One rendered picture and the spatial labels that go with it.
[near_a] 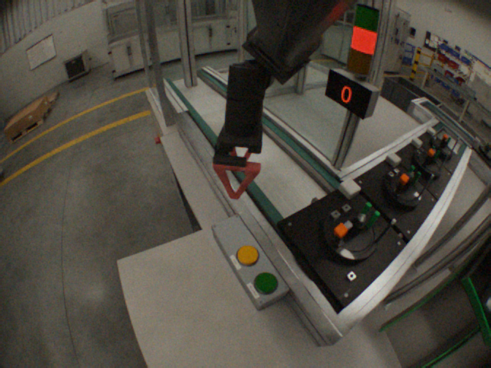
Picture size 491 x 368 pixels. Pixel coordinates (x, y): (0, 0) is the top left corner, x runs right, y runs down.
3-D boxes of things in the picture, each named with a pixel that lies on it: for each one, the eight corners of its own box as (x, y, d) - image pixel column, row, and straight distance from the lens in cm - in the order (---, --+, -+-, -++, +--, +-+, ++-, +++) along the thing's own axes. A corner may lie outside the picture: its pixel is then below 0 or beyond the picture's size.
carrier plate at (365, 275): (340, 310, 48) (344, 308, 46) (276, 226, 51) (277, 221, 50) (402, 248, 61) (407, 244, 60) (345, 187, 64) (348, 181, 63)
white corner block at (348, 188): (346, 204, 60) (351, 194, 57) (335, 193, 61) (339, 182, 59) (356, 197, 63) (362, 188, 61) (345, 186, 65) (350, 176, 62)
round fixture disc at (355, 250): (348, 276, 48) (351, 272, 46) (308, 228, 50) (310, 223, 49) (385, 241, 56) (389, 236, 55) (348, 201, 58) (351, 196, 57)
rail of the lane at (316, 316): (317, 347, 55) (335, 345, 45) (178, 134, 96) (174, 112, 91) (335, 333, 57) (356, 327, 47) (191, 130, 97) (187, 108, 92)
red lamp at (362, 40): (365, 53, 48) (369, 31, 47) (345, 45, 50) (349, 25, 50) (376, 55, 52) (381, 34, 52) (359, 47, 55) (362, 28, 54)
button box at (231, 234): (258, 312, 49) (259, 307, 43) (213, 238, 56) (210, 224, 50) (286, 296, 51) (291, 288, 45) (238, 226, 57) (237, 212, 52)
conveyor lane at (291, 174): (326, 317, 56) (343, 309, 47) (192, 129, 97) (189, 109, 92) (394, 254, 71) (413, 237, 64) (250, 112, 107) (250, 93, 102)
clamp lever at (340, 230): (337, 247, 47) (340, 236, 39) (332, 240, 47) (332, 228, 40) (351, 236, 48) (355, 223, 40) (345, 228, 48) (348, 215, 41)
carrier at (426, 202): (405, 245, 63) (432, 217, 55) (348, 185, 65) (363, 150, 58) (435, 204, 82) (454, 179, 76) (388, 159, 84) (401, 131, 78)
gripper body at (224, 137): (261, 131, 42) (266, 93, 39) (260, 158, 32) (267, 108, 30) (225, 128, 42) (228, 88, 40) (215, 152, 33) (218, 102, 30)
